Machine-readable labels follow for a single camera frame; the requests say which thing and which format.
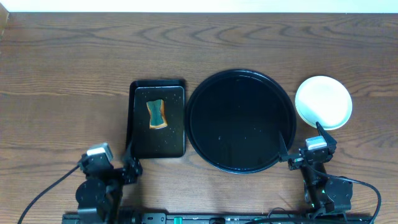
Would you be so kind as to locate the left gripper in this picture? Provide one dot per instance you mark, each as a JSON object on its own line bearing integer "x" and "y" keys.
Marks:
{"x": 133, "y": 172}

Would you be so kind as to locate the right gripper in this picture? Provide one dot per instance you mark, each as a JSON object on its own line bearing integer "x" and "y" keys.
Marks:
{"x": 333, "y": 142}

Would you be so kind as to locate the green orange sponge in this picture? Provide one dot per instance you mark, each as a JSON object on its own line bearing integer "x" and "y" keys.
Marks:
{"x": 156, "y": 111}

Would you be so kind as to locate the light blue plate top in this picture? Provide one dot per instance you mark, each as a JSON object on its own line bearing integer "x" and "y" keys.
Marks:
{"x": 324, "y": 100}

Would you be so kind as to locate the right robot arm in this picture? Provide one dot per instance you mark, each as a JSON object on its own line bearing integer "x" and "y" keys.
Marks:
{"x": 326, "y": 194}

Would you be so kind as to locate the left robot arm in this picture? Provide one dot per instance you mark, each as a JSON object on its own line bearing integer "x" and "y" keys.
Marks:
{"x": 99, "y": 197}

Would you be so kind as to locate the black rectangular tray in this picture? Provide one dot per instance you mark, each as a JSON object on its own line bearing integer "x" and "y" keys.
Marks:
{"x": 149, "y": 143}

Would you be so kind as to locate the black round tray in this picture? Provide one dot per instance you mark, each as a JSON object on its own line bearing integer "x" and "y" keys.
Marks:
{"x": 233, "y": 120}

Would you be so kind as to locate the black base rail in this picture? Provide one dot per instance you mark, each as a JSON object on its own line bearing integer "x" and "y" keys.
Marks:
{"x": 163, "y": 218}

